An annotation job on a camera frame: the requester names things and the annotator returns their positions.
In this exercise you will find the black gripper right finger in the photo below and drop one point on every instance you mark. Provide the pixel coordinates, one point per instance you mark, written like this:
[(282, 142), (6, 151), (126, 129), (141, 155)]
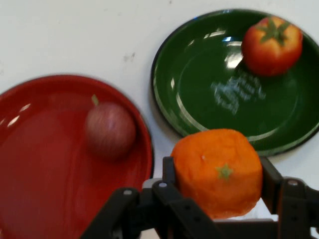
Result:
[(295, 201)]

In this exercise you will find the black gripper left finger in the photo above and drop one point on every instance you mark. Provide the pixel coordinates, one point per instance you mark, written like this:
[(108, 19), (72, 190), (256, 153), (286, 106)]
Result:
[(159, 209)]

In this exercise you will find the orange toy mandarin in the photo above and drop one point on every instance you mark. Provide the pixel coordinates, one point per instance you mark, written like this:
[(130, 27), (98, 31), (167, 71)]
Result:
[(216, 171)]

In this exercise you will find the red onion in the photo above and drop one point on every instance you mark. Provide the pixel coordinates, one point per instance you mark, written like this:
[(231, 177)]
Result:
[(111, 129)]

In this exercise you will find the red round plate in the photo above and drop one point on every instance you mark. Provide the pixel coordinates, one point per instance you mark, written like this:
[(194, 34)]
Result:
[(49, 161)]

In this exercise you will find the green round plate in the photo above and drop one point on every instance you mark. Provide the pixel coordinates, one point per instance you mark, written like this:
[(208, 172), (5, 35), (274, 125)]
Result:
[(211, 99)]

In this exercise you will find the red toy tomato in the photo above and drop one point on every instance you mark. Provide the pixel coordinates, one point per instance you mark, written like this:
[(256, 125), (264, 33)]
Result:
[(271, 49)]

